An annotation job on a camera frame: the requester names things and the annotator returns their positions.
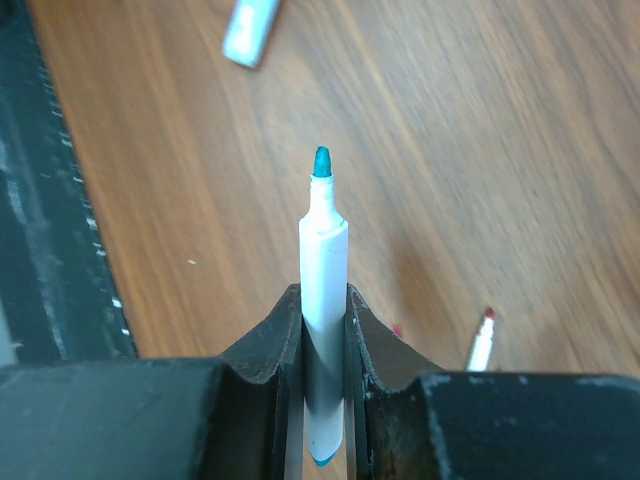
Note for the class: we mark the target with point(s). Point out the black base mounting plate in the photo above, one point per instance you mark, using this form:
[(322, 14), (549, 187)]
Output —
[(58, 297)]

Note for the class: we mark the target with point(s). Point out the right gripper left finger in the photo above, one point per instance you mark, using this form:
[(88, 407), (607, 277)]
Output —
[(237, 415)]

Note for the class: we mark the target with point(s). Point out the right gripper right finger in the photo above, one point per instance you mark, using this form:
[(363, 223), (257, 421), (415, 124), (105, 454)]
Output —
[(406, 418)]

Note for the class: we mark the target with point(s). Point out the light blue highlighter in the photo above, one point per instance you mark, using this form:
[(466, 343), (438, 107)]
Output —
[(248, 31)]

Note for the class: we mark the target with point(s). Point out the teal cap whiteboard marker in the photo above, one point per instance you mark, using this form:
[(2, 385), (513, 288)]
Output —
[(323, 265)]

